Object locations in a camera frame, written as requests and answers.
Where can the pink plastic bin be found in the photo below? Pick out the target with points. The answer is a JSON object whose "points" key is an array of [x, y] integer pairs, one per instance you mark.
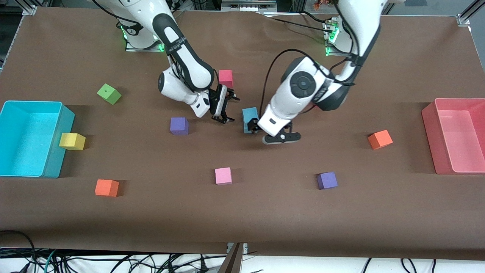
{"points": [[462, 151]]}

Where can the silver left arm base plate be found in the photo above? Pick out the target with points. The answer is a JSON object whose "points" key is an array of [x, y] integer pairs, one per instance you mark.
{"points": [[331, 54]]}

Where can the yellow foam block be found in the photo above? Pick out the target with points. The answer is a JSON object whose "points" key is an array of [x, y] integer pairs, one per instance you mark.
{"points": [[72, 141]]}

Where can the small metal clamp bracket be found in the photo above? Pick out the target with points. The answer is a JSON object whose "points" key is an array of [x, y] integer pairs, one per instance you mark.
{"points": [[245, 247]]}

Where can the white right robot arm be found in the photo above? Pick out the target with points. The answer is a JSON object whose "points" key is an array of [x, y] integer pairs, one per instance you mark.
{"points": [[144, 11]]}

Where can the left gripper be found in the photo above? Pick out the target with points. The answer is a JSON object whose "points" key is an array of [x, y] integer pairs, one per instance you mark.
{"points": [[252, 126]]}

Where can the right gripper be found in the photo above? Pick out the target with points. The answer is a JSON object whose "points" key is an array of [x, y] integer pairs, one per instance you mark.
{"points": [[218, 102]]}

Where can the orange foam block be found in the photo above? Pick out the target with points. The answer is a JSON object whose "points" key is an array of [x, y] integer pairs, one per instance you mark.
{"points": [[106, 187], [380, 139]]}

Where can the cyan plastic bin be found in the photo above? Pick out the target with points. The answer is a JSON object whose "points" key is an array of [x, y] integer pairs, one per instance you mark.
{"points": [[22, 136]]}

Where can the aluminium frame profile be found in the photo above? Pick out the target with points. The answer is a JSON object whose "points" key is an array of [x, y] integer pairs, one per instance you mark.
{"points": [[246, 7]]}

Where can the dark camera stand post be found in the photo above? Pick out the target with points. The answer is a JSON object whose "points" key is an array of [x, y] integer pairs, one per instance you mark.
{"points": [[233, 263]]}

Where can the silver table corner bracket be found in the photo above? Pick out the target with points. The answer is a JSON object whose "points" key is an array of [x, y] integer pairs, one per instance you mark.
{"points": [[464, 20], [29, 10]]}

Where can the purple foam block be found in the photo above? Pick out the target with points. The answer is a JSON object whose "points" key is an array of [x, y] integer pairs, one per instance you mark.
{"points": [[327, 180], [179, 126]]}

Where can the pink foam block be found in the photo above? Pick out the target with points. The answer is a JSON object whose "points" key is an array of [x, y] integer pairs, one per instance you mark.
{"points": [[223, 176]]}

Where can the green foam block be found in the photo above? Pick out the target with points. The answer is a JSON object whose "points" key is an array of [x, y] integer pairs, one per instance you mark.
{"points": [[109, 94]]}

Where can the brown table cover sheet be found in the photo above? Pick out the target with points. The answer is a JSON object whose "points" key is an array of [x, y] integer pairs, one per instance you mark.
{"points": [[265, 220]]}

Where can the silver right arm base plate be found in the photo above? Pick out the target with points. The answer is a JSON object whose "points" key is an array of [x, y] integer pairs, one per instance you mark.
{"points": [[130, 48]]}

